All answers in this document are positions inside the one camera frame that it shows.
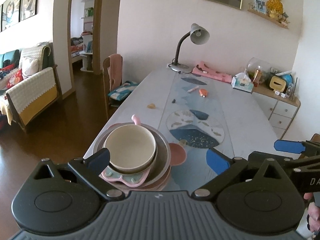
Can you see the sofa with cream cover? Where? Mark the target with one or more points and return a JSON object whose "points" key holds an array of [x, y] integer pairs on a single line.
{"points": [[29, 83]]}

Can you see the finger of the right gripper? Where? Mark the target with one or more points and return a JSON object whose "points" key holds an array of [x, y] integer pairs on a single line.
{"points": [[306, 148]]}

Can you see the wooden chair right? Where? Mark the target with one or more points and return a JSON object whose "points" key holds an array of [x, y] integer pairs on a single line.
{"points": [[315, 138]]}

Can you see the wooden chair with towel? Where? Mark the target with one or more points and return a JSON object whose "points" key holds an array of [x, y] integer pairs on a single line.
{"points": [[115, 89]]}

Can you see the small amber blob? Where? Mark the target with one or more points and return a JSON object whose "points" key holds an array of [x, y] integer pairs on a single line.
{"points": [[151, 106]]}

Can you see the pink folded cloth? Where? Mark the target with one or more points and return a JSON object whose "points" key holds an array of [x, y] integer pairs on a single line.
{"points": [[202, 69]]}

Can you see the orange correction tape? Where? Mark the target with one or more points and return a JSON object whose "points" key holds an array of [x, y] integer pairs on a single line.
{"points": [[203, 93]]}

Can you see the white drawer cabinet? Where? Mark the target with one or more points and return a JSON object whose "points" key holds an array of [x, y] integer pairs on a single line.
{"points": [[279, 111]]}

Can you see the tissue box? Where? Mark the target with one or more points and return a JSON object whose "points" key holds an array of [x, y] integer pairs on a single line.
{"points": [[241, 81]]}

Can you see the large steel bowl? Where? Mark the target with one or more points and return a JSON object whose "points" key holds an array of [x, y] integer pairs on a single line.
{"points": [[152, 177]]}

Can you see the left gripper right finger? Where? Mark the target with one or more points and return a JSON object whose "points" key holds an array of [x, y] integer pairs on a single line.
{"points": [[228, 173]]}

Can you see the pink pen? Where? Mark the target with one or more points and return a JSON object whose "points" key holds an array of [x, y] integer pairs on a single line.
{"points": [[193, 89]]}

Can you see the grey desk lamp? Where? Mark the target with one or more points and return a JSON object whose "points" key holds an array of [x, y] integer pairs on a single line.
{"points": [[187, 48]]}

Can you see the wall shelf with ornaments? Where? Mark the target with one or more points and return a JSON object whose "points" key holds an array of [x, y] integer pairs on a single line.
{"points": [[271, 10]]}

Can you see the pink bear-shaped plate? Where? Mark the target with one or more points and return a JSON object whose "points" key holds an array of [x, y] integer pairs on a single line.
{"points": [[178, 157]]}

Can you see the person's hand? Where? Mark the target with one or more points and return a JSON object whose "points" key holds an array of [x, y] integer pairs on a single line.
{"points": [[314, 214]]}

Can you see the cream ceramic bowl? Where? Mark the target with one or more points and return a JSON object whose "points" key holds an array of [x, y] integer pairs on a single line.
{"points": [[131, 147]]}

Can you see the glass jar terrarium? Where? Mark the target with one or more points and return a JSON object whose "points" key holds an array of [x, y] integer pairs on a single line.
{"points": [[258, 71]]}

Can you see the small steel bowl pink holder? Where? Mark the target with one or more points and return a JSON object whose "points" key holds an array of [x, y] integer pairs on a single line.
{"points": [[132, 150]]}

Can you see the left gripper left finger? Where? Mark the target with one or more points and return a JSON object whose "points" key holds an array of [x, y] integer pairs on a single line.
{"points": [[88, 171]]}

